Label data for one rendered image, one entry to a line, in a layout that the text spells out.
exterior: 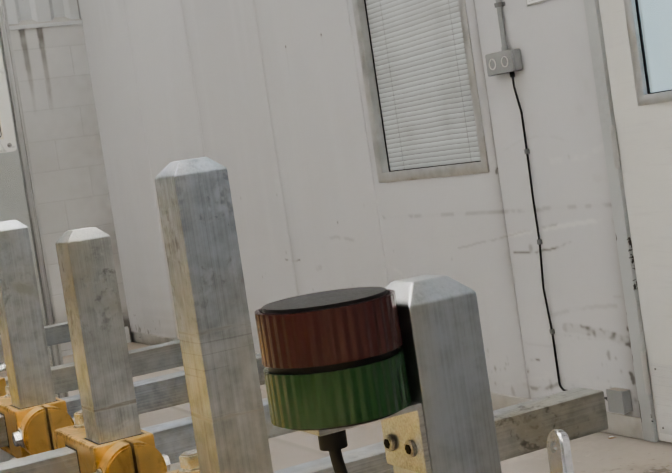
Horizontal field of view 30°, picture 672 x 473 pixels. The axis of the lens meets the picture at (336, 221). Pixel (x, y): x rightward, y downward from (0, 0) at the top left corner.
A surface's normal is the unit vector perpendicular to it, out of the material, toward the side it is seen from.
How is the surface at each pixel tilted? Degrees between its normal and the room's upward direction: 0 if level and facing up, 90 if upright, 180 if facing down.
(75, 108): 90
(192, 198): 90
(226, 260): 90
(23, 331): 90
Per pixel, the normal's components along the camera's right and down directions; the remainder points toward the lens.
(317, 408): -0.29, 0.09
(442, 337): 0.47, -0.02
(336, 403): 0.00, 0.05
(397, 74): -0.87, 0.15
